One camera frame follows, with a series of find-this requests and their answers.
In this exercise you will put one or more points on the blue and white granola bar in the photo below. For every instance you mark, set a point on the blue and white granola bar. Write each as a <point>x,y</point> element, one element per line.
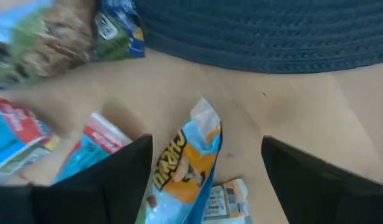
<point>225,202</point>

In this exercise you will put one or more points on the blue and red granola bar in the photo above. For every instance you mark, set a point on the blue and red granola bar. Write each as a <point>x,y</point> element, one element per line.
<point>10,140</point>
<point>91,149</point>

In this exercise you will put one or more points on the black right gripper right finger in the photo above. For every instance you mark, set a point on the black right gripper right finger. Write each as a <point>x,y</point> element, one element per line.
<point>319,193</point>

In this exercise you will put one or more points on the orange and blue Chewy bar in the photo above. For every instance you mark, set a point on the orange and blue Chewy bar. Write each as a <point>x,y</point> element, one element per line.
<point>185,168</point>

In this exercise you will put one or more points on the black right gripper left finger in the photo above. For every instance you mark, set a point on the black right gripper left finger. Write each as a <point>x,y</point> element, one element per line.
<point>101,193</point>

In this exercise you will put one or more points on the green Chewy granola bar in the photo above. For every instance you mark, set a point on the green Chewy granola bar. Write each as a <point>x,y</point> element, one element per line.
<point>54,40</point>

